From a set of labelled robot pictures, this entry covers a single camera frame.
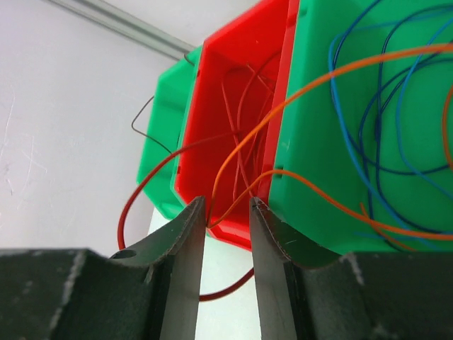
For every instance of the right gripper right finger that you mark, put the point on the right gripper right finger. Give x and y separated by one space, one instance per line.
307 292

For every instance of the green bin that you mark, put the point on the green bin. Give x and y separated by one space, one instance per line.
166 126
364 161

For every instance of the red bin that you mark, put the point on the red bin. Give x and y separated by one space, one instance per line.
241 75

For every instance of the left green bin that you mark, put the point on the left green bin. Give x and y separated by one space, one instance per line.
166 126

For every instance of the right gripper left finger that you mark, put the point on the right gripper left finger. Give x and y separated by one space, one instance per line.
149 290

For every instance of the right green bin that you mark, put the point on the right green bin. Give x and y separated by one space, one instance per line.
364 161

